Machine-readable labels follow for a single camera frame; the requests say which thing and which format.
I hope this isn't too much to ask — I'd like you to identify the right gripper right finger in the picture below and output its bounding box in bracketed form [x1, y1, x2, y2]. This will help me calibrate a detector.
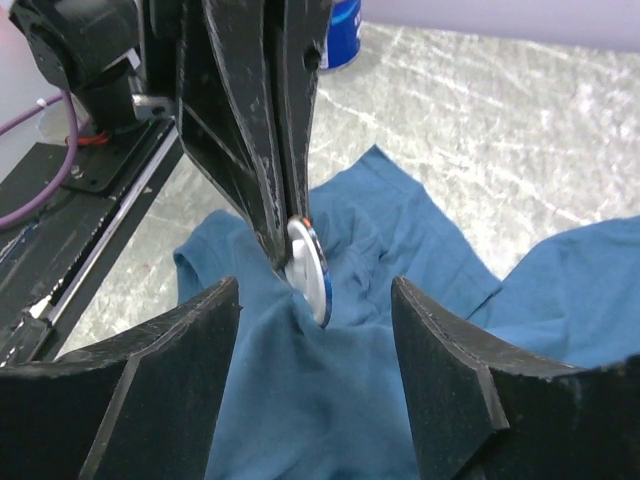
[391, 277, 639, 479]

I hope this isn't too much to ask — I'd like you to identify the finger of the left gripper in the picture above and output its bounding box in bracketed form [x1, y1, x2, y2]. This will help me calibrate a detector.
[178, 1, 288, 269]
[267, 0, 333, 219]

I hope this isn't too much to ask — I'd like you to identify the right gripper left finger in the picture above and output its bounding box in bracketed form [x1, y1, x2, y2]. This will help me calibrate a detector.
[1, 277, 240, 479]

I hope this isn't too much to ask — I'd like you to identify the blue wrapped toilet paper roll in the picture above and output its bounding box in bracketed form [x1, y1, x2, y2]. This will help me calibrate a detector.
[320, 0, 361, 71]

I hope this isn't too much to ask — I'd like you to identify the small round brooch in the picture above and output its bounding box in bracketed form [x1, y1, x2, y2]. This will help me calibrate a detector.
[284, 216, 333, 328]

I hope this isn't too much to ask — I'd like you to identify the blue t-shirt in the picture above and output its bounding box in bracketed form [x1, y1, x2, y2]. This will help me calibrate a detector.
[174, 148, 639, 479]

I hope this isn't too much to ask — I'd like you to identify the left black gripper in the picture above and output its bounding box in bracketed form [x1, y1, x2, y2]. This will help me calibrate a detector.
[9, 0, 182, 133]

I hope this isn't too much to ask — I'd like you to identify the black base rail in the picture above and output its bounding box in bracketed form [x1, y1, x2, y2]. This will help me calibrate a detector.
[1, 120, 182, 365]

